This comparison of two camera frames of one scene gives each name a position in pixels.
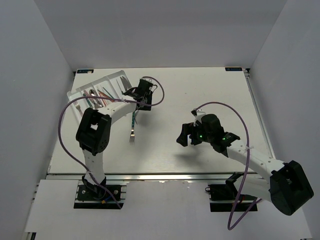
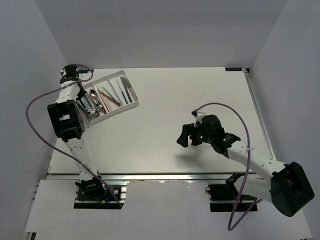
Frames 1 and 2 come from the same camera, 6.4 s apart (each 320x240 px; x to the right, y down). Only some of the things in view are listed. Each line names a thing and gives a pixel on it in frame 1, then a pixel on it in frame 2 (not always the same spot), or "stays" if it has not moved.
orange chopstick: [103, 94] -> [104, 101]
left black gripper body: [147, 105] -> [81, 92]
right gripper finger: [195, 139] stays
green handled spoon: [87, 100] stays
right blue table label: [233, 69] stays
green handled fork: [132, 135] -> [85, 110]
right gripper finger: [186, 130] stays
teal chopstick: [108, 93] stays
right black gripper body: [206, 137] stays
